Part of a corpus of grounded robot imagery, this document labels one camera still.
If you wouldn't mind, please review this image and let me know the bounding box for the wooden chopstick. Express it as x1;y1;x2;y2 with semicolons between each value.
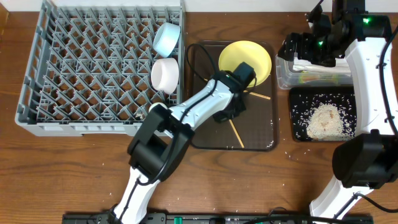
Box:
229;119;244;149
249;92;271;100

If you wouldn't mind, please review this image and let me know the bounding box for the yellow plate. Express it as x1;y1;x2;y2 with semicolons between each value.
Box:
218;40;272;88

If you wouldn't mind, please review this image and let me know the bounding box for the pink white bowl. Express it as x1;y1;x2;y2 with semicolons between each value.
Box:
150;58;180;95

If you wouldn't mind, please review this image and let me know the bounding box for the light blue bowl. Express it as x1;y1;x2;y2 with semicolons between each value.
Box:
153;22;181;58

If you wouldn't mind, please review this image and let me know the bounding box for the white plastic cup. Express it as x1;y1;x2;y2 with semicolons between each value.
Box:
148;102;169;114

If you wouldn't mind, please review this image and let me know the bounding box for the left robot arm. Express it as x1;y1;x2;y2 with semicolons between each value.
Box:
108;62;256;223

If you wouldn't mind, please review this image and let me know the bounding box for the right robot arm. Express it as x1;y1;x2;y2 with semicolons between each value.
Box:
278;0;397;223

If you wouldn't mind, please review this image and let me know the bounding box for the clear plastic waste container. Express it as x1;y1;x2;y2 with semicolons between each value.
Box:
275;52;353;90

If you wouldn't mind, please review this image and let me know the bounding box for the black waste tray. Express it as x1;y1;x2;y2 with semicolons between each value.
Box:
289;86;356;142

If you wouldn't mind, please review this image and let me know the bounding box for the pile of rice waste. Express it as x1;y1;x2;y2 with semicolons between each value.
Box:
307;104;345;141

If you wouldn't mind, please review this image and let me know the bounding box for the grey plastic dishwasher rack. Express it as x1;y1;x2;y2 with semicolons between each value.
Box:
15;1;185;136

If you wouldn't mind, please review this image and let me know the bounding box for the crumpled white plastic wrapper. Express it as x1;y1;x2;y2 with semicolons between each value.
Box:
293;57;351;74

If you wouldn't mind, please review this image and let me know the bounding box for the dark brown serving tray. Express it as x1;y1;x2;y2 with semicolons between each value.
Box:
188;40;278;151

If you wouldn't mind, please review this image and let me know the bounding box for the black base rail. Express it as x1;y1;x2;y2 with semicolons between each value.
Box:
61;213;374;224

